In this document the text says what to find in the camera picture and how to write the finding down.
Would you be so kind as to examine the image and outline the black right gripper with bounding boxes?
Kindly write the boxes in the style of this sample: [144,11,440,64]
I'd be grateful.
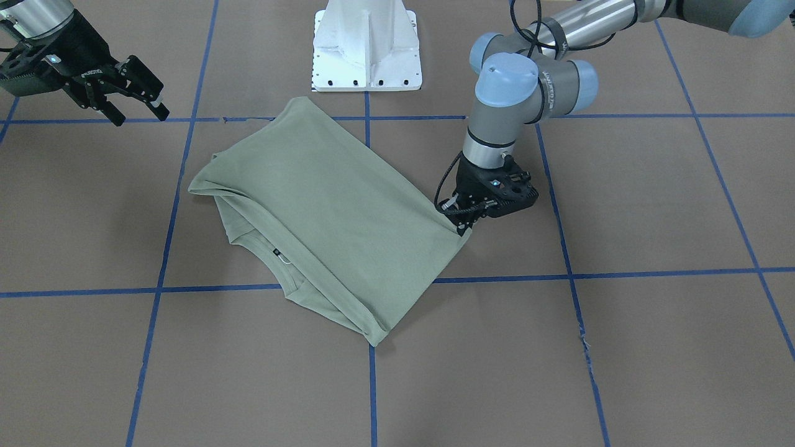
[26,9,170,127]

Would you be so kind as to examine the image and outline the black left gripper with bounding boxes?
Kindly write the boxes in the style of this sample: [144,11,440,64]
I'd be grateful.
[438,155,516,238]

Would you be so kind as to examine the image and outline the olive green long-sleeve shirt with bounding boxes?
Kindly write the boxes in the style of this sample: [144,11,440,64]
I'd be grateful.
[188,97,468,347]

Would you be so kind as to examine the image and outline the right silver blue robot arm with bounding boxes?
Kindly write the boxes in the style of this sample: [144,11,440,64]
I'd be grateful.
[1,1,170,125]

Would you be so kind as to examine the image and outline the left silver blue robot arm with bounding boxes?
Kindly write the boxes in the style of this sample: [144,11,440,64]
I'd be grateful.
[435,1,793,235]

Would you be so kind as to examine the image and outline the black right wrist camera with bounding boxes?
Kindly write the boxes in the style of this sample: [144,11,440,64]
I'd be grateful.
[1,43,67,97]

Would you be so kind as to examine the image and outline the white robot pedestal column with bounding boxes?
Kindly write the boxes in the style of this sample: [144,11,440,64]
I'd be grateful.
[311,1,423,93]

